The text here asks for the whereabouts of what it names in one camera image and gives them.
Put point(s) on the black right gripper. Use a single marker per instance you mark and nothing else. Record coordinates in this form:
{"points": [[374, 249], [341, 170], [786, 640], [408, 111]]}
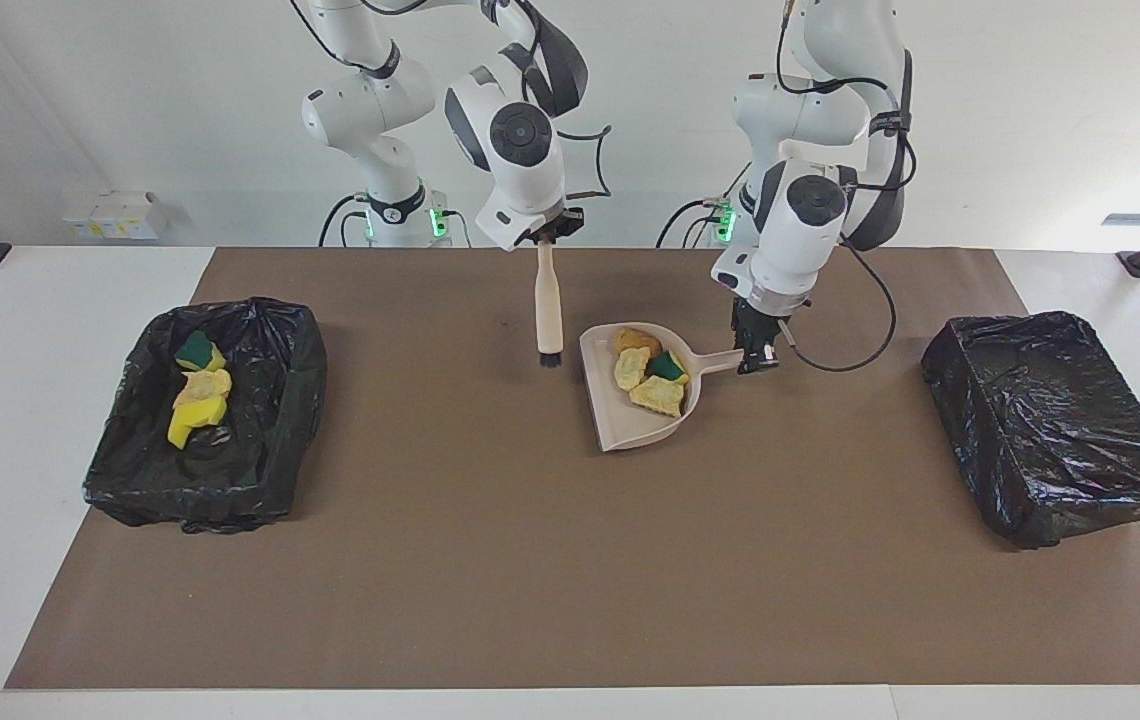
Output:
{"points": [[555, 226]]}

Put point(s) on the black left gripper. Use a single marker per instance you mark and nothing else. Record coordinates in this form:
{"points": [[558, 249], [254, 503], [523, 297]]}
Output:
{"points": [[755, 322]]}

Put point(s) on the beige hand brush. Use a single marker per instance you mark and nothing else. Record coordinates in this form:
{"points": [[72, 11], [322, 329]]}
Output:
{"points": [[548, 300]]}

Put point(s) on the small yellow sponge piece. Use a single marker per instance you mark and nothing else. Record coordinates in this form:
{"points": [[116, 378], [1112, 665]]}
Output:
{"points": [[670, 367]]}

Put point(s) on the pale beige foam chunk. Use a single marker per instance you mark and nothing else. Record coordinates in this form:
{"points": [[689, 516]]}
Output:
{"points": [[205, 385], [658, 397], [630, 370]]}

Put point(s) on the brown foam chunk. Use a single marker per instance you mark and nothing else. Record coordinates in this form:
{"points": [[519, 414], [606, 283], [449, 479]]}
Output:
{"points": [[636, 342]]}

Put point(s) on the beige plastic dustpan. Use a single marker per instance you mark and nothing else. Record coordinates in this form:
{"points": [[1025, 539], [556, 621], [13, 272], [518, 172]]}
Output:
{"points": [[630, 430]]}

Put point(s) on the green and yellow sponge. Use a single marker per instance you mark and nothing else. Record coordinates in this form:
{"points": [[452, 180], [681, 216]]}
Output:
{"points": [[198, 352]]}

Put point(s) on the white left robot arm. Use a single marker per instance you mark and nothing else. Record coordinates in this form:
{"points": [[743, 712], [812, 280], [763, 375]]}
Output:
{"points": [[790, 250]]}

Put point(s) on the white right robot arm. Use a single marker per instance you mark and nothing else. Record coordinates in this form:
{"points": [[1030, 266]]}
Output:
{"points": [[530, 190]]}

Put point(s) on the black bag lined bin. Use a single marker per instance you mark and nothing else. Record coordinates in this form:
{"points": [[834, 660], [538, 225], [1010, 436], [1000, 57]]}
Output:
{"points": [[260, 450], [1050, 420]]}

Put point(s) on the brown table mat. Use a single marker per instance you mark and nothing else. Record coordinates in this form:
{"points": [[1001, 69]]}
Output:
{"points": [[530, 620]]}

